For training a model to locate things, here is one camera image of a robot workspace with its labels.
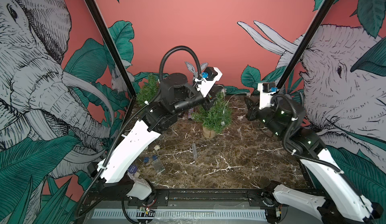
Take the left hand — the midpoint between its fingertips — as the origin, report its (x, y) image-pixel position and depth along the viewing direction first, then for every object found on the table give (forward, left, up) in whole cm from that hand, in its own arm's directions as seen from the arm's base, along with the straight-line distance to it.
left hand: (223, 84), depth 51 cm
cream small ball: (+1, +33, -51) cm, 61 cm away
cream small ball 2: (-14, +42, -51) cm, 68 cm away
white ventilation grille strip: (-33, +15, -52) cm, 63 cm away
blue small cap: (-6, +39, -51) cm, 64 cm away
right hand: (+2, -10, -8) cm, 13 cm away
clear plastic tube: (-4, +10, -48) cm, 50 cm away
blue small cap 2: (-5, +34, -51) cm, 61 cm away
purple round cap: (-11, +46, -53) cm, 71 cm away
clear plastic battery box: (-10, +31, -52) cm, 62 cm away
